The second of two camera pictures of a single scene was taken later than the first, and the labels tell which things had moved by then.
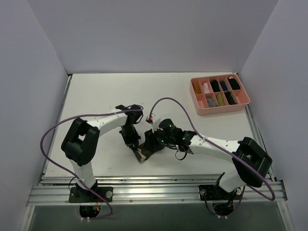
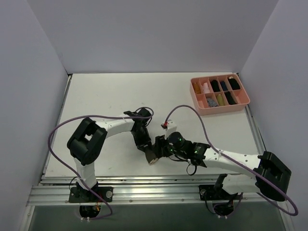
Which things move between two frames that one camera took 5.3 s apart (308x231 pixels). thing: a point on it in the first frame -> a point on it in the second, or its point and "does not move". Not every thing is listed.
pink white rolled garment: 206,88 does not move
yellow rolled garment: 220,100 does not move
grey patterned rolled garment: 211,103 does not move
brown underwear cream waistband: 143,155 -> 152,159
